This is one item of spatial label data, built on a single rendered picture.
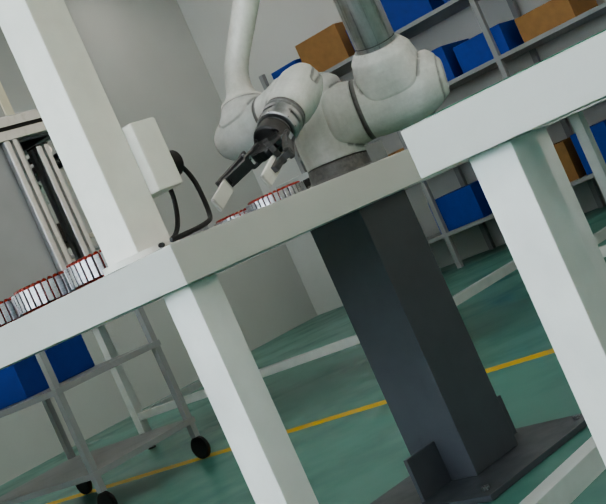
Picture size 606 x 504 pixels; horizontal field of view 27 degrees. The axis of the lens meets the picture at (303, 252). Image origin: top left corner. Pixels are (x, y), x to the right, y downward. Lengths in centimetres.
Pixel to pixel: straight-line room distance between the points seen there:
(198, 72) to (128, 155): 961
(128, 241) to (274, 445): 30
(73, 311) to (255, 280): 914
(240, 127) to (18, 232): 65
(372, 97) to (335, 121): 11
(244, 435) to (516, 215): 48
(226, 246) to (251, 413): 20
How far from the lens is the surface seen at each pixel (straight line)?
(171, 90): 1083
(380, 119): 298
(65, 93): 152
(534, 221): 119
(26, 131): 237
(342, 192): 167
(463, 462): 302
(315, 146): 300
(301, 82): 266
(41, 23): 154
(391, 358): 302
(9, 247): 228
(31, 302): 176
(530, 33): 882
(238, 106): 275
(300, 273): 1109
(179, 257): 143
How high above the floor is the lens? 69
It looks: 1 degrees down
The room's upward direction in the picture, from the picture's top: 24 degrees counter-clockwise
